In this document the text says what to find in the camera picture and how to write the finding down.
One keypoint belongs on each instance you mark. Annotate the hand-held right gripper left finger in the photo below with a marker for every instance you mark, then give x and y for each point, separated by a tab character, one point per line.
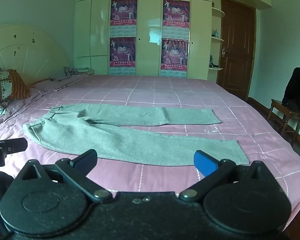
86	159

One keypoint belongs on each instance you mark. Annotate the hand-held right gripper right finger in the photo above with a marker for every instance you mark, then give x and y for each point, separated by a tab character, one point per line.
205	163

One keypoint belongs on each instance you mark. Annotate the light green towel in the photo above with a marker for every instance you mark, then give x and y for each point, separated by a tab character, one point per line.
115	140

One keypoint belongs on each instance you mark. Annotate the orange striped pillow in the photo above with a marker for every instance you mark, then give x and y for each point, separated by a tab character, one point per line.
18	85

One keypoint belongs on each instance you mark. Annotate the cream headboard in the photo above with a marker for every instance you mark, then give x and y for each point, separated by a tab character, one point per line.
27	55

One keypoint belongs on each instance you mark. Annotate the crumpled grey cloth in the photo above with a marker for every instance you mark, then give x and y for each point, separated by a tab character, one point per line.
65	73

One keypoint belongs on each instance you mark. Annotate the folded pale cloth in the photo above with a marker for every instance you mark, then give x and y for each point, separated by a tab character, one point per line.
84	70

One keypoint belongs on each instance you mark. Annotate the wooden chair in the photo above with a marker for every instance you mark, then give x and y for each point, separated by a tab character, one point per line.
282	112

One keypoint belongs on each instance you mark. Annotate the dark item on shelf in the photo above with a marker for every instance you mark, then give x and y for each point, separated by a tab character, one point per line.
212	61

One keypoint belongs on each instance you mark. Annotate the brown wooden door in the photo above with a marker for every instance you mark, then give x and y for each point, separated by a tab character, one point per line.
236	50

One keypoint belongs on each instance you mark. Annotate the cream corner shelves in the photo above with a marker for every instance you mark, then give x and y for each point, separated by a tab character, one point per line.
216	40

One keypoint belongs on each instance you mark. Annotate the small pale bottle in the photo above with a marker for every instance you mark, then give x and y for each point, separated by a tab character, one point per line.
216	33

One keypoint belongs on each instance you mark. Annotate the cream wardrobe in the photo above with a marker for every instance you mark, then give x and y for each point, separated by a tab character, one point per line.
150	17

